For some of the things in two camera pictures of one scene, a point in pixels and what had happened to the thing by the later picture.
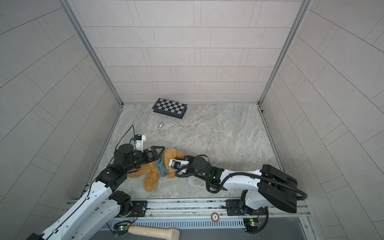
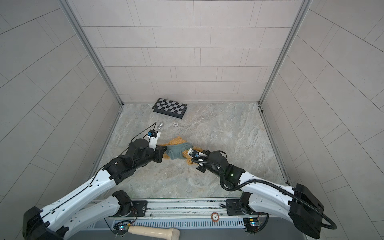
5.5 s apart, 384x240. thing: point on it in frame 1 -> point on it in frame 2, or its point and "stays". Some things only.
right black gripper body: x=192 y=168 -> x=208 y=167
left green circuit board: x=121 y=228 stays
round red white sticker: x=215 y=217 stays
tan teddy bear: x=149 y=173 -> x=179 y=140
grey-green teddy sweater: x=162 y=168 -> x=175 y=151
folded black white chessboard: x=170 y=108 stays
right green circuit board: x=251 y=224 stays
